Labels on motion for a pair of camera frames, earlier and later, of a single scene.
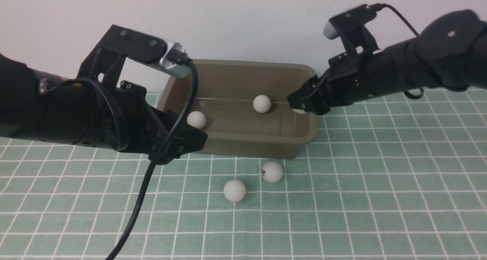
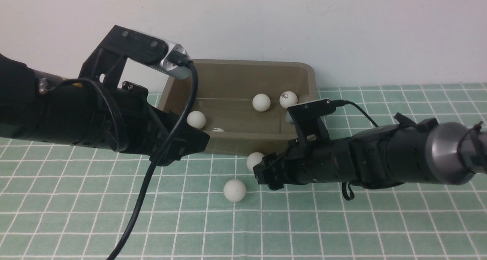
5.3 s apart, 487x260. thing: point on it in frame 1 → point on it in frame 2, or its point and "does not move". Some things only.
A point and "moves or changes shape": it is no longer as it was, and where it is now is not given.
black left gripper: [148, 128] does not move
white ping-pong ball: [196, 119] does not move
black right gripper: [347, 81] → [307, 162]
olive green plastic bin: [245, 104] does not move
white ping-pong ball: [262, 103] does not move
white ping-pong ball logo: [272, 172] moves or changes shape
